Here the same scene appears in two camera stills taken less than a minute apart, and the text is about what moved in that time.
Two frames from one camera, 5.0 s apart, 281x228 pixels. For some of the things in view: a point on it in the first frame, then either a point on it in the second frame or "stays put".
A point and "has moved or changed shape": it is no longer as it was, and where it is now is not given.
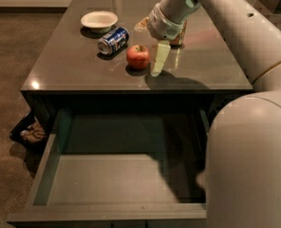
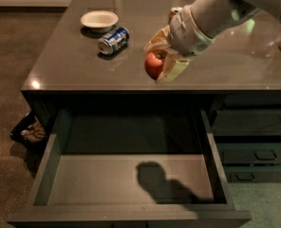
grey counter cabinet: (100, 55) stays put
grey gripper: (161, 27) → (185, 32)
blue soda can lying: (113, 41) stays put
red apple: (138, 56) has moved or changed shape
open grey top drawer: (120, 167) stays put
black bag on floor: (30, 132) stays put
